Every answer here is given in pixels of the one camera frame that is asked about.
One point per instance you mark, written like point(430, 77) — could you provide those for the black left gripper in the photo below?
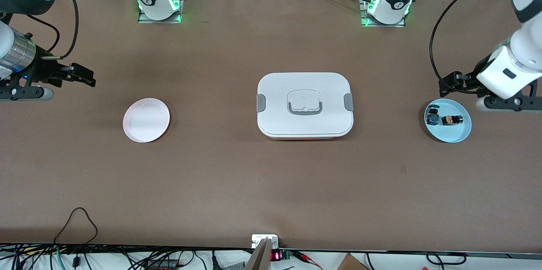
point(481, 67)

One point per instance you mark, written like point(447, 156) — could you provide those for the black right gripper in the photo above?
point(43, 68)

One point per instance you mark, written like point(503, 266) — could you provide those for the orange push button switch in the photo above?
point(451, 120)

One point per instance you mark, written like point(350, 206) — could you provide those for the white lunch box grey clips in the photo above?
point(279, 117)

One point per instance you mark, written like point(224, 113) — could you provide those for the small white box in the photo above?
point(260, 240)

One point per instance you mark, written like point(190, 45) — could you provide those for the round light blue plate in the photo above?
point(455, 134)

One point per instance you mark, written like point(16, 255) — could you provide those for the round pink plate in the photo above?
point(146, 122)

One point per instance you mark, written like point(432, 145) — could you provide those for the tan black patterned object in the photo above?
point(5, 17)

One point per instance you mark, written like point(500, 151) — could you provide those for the orange red device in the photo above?
point(161, 265)

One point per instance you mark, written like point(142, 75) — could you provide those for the red clip lead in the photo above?
point(307, 258)

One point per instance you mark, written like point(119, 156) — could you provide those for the red LED display board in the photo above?
point(276, 256)

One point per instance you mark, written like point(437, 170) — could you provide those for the aluminium profile bar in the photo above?
point(260, 259)

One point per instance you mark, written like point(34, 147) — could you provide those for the green push button switch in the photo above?
point(432, 118)

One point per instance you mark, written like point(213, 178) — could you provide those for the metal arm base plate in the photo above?
point(148, 20)
point(381, 25)

